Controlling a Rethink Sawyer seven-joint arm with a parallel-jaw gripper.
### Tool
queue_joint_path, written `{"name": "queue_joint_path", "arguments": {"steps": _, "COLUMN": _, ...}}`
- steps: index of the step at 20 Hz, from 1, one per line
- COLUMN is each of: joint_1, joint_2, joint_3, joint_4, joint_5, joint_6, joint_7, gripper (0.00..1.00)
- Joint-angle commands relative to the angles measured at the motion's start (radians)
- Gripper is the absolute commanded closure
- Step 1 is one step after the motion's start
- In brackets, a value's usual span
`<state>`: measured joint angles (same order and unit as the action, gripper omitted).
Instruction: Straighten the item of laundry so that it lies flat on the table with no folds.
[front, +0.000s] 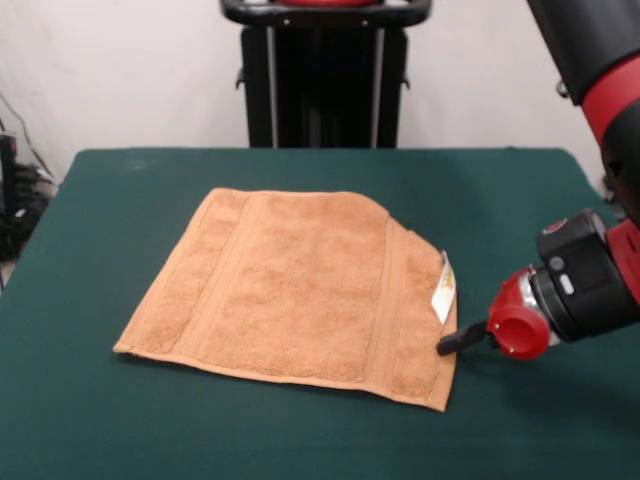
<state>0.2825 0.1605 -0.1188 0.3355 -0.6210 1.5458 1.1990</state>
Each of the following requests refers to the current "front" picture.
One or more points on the dark green table cloth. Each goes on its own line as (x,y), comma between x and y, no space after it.
(150,425)

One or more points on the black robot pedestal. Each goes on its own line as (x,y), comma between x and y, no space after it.
(325,75)

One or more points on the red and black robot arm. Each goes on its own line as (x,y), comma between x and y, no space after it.
(590,280)

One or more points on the tan terry towel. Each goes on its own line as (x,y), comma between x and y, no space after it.
(300,290)

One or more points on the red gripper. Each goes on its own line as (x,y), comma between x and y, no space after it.
(517,330)

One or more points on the black electronics box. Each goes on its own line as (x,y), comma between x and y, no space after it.
(7,170)

